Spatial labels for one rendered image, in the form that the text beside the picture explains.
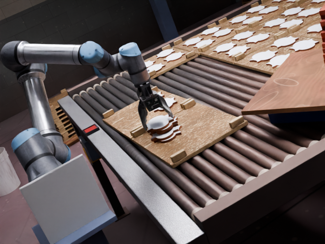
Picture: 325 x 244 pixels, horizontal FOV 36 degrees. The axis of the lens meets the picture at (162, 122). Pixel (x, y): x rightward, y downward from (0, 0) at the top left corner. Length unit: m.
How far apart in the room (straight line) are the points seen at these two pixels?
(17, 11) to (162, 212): 5.83
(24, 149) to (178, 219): 0.64
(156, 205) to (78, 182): 0.30
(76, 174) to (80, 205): 0.12
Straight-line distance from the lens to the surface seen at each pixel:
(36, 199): 1.75
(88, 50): 1.83
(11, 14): 7.19
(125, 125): 2.33
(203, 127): 2.00
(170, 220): 1.55
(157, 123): 2.05
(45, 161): 1.80
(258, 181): 1.51
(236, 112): 2.08
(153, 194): 1.72
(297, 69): 1.96
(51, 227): 1.81
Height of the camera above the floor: 1.74
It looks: 21 degrees down
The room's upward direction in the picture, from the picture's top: 22 degrees counter-clockwise
